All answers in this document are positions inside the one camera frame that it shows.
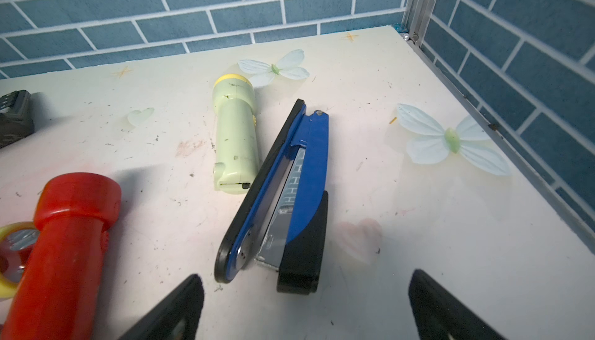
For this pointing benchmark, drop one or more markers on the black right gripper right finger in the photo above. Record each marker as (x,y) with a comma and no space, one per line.
(439,315)

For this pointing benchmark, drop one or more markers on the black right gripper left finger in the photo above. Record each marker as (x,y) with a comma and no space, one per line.
(177,316)

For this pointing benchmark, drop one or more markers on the plain red flashlight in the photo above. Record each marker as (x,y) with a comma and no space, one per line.
(58,293)

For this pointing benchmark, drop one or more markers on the blue black stapler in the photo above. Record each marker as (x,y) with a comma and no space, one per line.
(281,223)

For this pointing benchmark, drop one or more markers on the pale green flashlight far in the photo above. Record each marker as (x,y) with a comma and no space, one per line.
(237,160)

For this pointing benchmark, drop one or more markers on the yellow tape roll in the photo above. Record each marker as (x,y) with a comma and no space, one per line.
(17,242)

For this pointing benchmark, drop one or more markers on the black calculator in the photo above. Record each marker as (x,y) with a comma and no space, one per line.
(16,117)

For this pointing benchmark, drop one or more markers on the metal corner frame post right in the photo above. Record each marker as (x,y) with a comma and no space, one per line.
(416,19)

